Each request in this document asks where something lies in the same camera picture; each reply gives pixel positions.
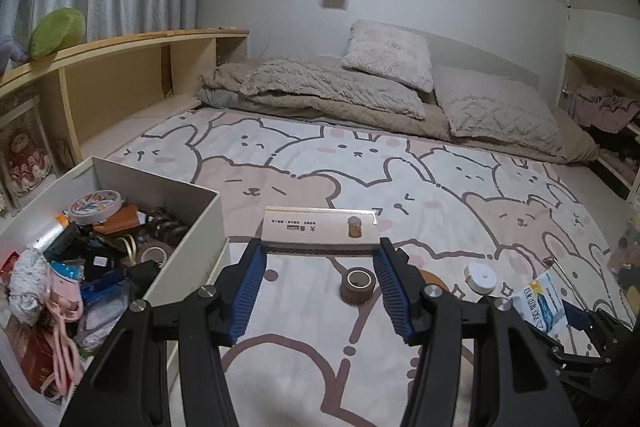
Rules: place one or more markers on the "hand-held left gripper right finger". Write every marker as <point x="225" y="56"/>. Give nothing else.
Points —
<point x="392" y="292"/>

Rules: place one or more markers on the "white and blue packet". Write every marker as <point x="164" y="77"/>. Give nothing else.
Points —
<point x="542" y="302"/>

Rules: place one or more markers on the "fluffy white pillow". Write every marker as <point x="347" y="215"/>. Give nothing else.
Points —
<point x="387" y="54"/>

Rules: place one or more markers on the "grey cloth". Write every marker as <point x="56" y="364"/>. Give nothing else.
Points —
<point x="220" y="97"/>

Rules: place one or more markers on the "round cork coaster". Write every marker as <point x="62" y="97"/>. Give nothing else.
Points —
<point x="432" y="279"/>

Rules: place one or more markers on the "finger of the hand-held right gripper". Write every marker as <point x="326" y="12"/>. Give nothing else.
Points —
<point x="590" y="372"/>
<point x="575" y="314"/>

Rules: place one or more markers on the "pink plastic clip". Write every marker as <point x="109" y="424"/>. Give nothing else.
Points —
<point x="65" y="302"/>

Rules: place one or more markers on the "brown leather pouch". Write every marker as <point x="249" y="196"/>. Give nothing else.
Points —
<point x="122" y="219"/>

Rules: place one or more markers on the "purple plush toy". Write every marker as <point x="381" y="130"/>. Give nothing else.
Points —
<point x="12" y="49"/>

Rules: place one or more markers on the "round patterned tin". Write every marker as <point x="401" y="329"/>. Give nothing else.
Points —
<point x="95" y="202"/>

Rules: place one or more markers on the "white round tape measure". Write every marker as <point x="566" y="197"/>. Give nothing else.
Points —
<point x="479" y="278"/>

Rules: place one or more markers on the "brown tape roll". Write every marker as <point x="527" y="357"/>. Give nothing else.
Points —
<point x="350" y="294"/>

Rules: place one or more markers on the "red box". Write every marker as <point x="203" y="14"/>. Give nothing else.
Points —
<point x="35" y="357"/>

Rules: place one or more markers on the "clear plastic bag roll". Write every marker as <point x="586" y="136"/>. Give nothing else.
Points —
<point x="47" y="237"/>

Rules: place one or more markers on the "white storage box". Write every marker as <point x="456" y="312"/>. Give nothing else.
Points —
<point x="195" y="257"/>

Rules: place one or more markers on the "fluffy beige throw blanket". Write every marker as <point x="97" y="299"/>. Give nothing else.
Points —
<point x="310" y="87"/>

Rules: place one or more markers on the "tan fleece blanket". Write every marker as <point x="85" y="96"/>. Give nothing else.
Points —
<point x="565" y="142"/>

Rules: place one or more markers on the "green plush toy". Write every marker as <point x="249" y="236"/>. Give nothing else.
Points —
<point x="55" y="32"/>

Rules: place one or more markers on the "wooden bedside shelf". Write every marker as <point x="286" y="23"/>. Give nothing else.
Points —
<point x="130" y="38"/>

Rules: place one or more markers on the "small white card box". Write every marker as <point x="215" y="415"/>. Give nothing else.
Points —
<point x="310" y="232"/>

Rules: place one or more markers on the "clear tape roll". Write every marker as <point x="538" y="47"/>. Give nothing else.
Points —
<point x="145" y="254"/>

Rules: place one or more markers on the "red dress doll in case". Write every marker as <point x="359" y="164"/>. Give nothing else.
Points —
<point x="22" y="162"/>

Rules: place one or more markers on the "pile of clothes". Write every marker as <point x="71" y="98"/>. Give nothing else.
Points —
<point x="605" y="107"/>

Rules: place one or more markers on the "white lace cloth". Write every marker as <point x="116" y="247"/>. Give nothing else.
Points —
<point x="25" y="282"/>

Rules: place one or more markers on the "bear and rabbit printed blanket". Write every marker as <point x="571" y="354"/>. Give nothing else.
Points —
<point x="350" y="167"/>

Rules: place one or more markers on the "dark ribbed hair clip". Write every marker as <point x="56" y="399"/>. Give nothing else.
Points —
<point x="165" y="224"/>

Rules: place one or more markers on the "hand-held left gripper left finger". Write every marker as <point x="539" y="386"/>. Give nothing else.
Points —
<point x="247" y="289"/>

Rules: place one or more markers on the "beige quilted pillow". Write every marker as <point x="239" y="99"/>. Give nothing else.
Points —
<point x="495" y="107"/>

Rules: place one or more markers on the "brown cardboard box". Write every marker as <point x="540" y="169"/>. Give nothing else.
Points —
<point x="63" y="155"/>

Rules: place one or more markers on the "black pouch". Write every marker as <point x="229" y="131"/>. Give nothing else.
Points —
<point x="145" y="279"/>

